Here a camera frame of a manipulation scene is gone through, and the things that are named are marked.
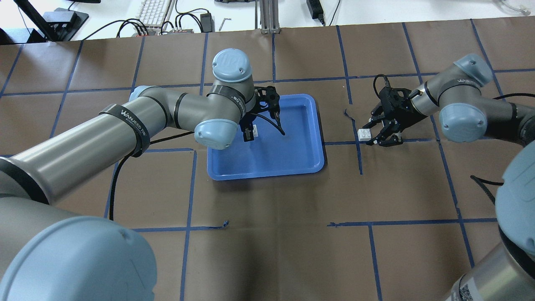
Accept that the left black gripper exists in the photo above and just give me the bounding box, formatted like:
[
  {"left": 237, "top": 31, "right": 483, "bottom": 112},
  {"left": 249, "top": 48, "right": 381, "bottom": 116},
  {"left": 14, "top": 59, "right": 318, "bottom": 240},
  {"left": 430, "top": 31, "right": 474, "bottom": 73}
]
[{"left": 240, "top": 86, "right": 280, "bottom": 142}]

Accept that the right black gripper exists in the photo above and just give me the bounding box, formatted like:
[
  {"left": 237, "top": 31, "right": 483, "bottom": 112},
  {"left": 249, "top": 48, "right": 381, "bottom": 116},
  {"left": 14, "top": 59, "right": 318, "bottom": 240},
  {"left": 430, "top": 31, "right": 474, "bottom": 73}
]
[{"left": 362, "top": 87, "right": 418, "bottom": 147}]

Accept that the white building block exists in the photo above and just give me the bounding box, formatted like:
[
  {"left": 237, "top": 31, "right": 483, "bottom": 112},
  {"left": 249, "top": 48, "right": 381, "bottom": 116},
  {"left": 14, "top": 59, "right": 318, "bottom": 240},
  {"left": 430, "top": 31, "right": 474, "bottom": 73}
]
[
  {"left": 357, "top": 128, "right": 373, "bottom": 142},
  {"left": 250, "top": 124, "right": 259, "bottom": 140}
]

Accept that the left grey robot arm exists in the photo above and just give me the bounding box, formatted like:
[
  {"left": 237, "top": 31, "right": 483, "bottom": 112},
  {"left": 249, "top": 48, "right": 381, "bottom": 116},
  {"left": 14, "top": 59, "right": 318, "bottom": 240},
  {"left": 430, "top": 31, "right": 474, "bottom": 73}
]
[{"left": 1, "top": 49, "right": 281, "bottom": 301}]

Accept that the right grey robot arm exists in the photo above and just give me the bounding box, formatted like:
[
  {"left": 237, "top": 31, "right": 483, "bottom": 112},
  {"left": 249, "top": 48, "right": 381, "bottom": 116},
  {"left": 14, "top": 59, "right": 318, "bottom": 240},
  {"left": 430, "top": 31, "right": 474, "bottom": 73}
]
[{"left": 359, "top": 54, "right": 534, "bottom": 301}]

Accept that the blue plastic tray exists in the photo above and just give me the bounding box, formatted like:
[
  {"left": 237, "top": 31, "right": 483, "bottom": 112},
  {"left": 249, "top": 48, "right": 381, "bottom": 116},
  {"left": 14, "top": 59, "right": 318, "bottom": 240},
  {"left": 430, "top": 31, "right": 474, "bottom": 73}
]
[{"left": 207, "top": 94, "right": 325, "bottom": 181}]

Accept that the brown paper table cover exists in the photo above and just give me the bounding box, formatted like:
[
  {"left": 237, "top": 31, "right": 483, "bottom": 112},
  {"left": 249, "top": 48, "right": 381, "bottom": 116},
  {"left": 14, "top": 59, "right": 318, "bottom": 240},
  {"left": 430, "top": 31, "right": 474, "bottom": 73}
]
[{"left": 0, "top": 17, "right": 534, "bottom": 301}]

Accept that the black power brick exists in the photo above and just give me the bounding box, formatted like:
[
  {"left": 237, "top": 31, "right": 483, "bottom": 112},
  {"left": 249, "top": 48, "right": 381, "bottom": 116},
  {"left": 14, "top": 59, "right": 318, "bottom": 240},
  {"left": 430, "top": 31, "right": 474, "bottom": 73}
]
[{"left": 306, "top": 0, "right": 326, "bottom": 26}]

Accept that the white keyboard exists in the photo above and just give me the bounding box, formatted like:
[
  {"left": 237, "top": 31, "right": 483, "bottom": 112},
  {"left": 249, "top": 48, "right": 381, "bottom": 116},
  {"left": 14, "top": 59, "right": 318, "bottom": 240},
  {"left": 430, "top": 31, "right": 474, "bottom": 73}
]
[{"left": 135, "top": 0, "right": 176, "bottom": 29}]

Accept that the black monitor stand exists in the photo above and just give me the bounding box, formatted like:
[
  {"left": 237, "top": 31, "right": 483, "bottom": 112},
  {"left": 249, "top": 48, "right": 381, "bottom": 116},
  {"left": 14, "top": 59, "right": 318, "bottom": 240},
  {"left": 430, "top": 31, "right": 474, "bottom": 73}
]
[{"left": 15, "top": 0, "right": 89, "bottom": 42}]

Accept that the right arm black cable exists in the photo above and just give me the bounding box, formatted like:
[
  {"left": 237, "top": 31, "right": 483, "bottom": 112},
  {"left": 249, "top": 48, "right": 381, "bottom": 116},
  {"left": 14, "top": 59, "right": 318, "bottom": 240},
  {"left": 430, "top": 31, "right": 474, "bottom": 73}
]
[{"left": 373, "top": 74, "right": 535, "bottom": 205}]

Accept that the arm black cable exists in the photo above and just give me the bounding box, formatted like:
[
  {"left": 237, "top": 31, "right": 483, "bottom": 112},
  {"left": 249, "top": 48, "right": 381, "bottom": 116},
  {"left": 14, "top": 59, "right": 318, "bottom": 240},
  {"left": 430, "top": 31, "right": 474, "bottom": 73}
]
[
  {"left": 108, "top": 107, "right": 286, "bottom": 222},
  {"left": 373, "top": 74, "right": 535, "bottom": 205}
]

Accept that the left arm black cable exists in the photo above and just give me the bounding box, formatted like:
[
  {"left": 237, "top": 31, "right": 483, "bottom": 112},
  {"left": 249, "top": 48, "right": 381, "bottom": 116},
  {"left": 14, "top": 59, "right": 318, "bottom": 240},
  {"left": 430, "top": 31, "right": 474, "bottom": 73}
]
[{"left": 108, "top": 107, "right": 286, "bottom": 222}]

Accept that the aluminium frame post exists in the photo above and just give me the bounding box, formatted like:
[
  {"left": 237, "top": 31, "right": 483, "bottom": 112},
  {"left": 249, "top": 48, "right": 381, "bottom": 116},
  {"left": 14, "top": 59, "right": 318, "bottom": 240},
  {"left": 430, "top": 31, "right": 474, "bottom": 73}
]
[{"left": 257, "top": 0, "right": 281, "bottom": 34}]

